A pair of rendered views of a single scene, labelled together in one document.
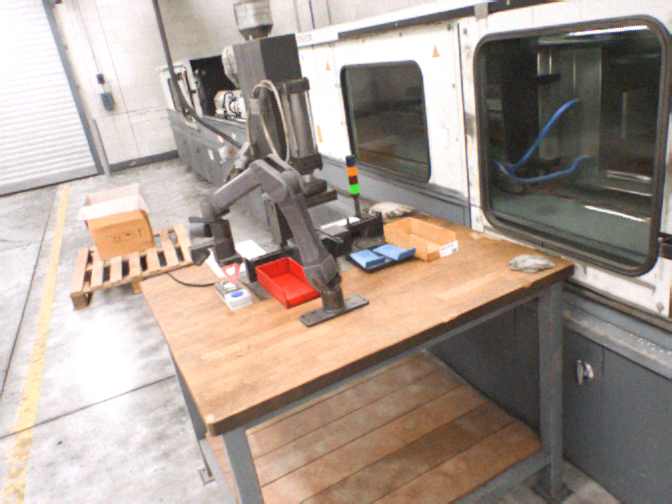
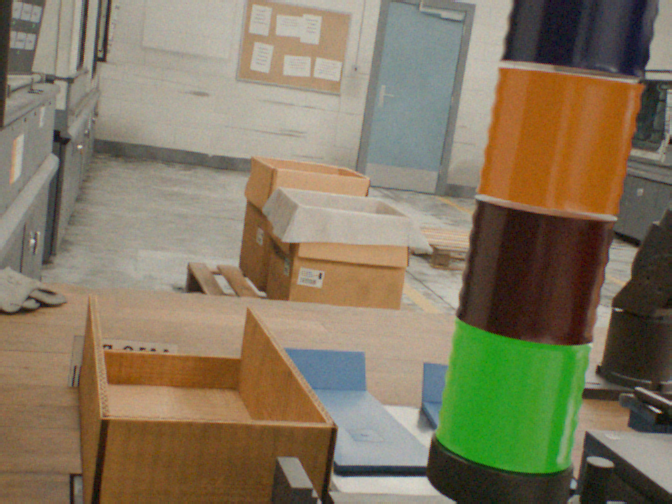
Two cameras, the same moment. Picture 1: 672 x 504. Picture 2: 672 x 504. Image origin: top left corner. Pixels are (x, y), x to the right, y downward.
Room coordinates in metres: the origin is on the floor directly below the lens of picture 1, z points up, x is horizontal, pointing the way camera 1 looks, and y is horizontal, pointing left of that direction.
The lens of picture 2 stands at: (2.29, -0.13, 1.14)
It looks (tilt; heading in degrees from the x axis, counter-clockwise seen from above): 10 degrees down; 188
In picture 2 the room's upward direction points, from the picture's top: 8 degrees clockwise
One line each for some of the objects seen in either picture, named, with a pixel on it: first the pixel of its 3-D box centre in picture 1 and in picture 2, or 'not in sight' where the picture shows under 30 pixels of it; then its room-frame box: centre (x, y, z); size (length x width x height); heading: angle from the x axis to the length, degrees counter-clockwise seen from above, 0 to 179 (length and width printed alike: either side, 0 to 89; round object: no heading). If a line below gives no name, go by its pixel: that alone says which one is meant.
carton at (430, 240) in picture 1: (419, 238); (180, 409); (1.71, -0.29, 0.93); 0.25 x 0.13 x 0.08; 25
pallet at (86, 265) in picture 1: (135, 260); not in sight; (4.51, 1.79, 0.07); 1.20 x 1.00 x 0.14; 18
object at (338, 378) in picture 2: (394, 248); (352, 403); (1.65, -0.19, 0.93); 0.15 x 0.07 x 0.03; 29
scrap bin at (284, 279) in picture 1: (287, 281); not in sight; (1.54, 0.17, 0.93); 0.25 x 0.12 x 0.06; 25
